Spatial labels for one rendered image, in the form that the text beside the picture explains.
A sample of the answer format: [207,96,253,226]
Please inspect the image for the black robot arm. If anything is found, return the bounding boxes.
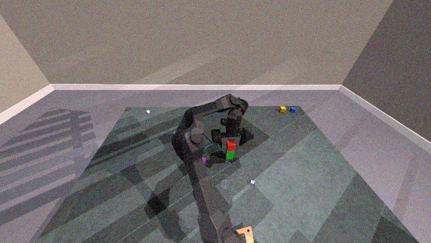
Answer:
[172,93,248,243]

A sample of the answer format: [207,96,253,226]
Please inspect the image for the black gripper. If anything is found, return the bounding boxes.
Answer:
[211,123,254,148]

